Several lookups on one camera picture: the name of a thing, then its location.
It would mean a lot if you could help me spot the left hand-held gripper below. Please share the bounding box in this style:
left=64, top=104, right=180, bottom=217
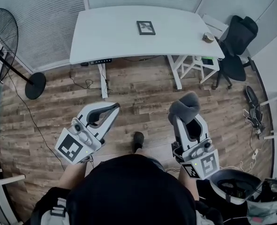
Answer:
left=54, top=101, right=120, bottom=165

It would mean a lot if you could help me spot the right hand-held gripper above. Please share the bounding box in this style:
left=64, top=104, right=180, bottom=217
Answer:
left=171, top=113, right=220, bottom=180

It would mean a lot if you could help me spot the grey cloth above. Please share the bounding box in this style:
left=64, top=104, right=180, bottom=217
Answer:
left=168, top=91, right=202, bottom=124

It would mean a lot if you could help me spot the black picture frame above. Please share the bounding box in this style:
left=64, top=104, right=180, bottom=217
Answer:
left=136, top=20, right=157, bottom=36

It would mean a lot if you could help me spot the person's right forearm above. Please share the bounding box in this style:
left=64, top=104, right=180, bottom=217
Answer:
left=177, top=169, right=200, bottom=202

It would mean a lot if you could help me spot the person's left forearm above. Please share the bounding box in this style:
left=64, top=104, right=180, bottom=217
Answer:
left=58, top=162, right=89, bottom=190

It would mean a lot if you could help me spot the person's own foot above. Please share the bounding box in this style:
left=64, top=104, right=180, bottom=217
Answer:
left=133, top=131, right=145, bottom=153

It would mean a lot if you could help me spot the black desk control panel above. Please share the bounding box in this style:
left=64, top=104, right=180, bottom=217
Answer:
left=89, top=58, right=113, bottom=65

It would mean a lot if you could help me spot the white wooden stool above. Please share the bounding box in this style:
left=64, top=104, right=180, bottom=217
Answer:
left=167, top=54, right=220, bottom=84

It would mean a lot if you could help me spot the black shoe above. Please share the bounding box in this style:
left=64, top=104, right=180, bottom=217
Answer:
left=244, top=85, right=261, bottom=109

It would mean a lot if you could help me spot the white helmet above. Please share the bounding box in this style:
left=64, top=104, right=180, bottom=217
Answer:
left=209, top=168, right=263, bottom=205

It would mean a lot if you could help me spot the white standing desk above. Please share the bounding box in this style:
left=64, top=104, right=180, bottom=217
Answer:
left=69, top=5, right=225, bottom=100

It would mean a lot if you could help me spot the person's black shirt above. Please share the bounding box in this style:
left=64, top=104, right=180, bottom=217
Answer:
left=66, top=154, right=198, bottom=225

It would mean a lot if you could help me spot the black office chair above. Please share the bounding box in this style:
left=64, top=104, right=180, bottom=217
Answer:
left=211, top=15, right=259, bottom=90

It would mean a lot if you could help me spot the round tape roll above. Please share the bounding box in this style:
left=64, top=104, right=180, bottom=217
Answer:
left=202, top=32, right=215, bottom=43

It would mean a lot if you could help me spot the black and grey backpack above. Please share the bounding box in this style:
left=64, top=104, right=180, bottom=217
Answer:
left=30, top=186, right=71, bottom=225

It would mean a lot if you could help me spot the black floor fan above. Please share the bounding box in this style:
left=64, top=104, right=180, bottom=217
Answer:
left=0, top=7, right=47, bottom=100

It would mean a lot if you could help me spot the tangle of cables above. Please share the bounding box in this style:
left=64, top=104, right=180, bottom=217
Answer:
left=242, top=107, right=267, bottom=135

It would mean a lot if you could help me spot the black floor cable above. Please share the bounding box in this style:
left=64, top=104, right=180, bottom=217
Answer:
left=8, top=71, right=66, bottom=171

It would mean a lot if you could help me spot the white shelf frame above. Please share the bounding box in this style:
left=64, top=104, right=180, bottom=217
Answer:
left=0, top=169, right=26, bottom=225

